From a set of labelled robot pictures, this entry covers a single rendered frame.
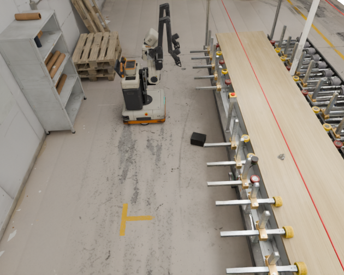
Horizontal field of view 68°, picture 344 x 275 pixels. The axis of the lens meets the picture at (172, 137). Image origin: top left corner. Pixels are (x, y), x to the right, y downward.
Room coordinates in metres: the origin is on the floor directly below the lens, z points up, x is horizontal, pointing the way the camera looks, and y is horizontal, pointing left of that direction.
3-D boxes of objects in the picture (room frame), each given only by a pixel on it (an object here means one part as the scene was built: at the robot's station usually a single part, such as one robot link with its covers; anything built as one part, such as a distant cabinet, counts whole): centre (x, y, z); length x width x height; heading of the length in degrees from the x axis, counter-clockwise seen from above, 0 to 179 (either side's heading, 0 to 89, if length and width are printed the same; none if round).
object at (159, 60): (3.28, 0.12, 0.99); 0.28 x 0.16 x 0.22; 179
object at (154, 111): (3.28, 0.41, 0.16); 0.67 x 0.64 x 0.25; 89
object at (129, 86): (3.29, 0.51, 0.59); 0.55 x 0.34 x 0.83; 179
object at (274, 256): (0.55, -0.61, 0.88); 0.04 x 0.04 x 0.48; 89
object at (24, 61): (3.36, 1.74, 0.78); 0.90 x 0.45 x 1.55; 179
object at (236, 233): (0.76, -0.56, 0.95); 0.50 x 0.04 x 0.04; 89
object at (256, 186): (1.05, -0.62, 0.91); 0.04 x 0.04 x 0.48; 89
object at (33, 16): (3.47, 1.74, 1.59); 0.30 x 0.08 x 0.08; 89
